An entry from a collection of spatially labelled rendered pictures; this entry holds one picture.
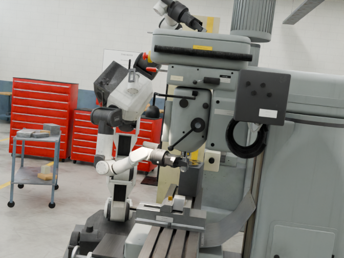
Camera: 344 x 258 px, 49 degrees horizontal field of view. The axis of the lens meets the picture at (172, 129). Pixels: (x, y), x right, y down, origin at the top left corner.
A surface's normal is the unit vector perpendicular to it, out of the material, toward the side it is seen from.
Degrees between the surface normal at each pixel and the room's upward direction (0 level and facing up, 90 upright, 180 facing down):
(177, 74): 90
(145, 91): 86
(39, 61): 90
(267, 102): 90
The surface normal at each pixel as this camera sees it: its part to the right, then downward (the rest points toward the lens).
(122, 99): 0.15, -0.41
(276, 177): -0.11, 0.08
